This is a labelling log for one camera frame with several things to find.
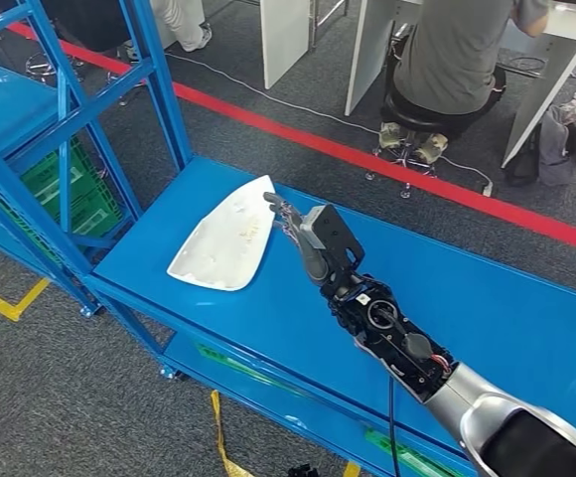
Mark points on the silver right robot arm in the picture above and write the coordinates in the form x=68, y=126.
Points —
x=472, y=401

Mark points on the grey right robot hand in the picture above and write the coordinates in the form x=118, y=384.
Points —
x=312, y=260

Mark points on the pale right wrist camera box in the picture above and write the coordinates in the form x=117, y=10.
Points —
x=337, y=237

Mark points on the green plastic crate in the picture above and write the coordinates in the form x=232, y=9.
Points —
x=94, y=204

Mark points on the black stool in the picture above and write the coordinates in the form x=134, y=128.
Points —
x=417, y=120

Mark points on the white desk panel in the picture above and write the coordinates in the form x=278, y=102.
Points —
x=283, y=39

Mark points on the white plastic shell part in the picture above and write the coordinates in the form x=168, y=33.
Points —
x=218, y=243

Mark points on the seated person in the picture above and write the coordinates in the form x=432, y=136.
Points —
x=452, y=52

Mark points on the white desk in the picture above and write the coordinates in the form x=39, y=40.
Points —
x=367, y=59

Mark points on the blue low shelf platform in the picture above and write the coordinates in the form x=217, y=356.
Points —
x=268, y=329

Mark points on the grey backpack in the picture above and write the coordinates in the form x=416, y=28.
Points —
x=556, y=145

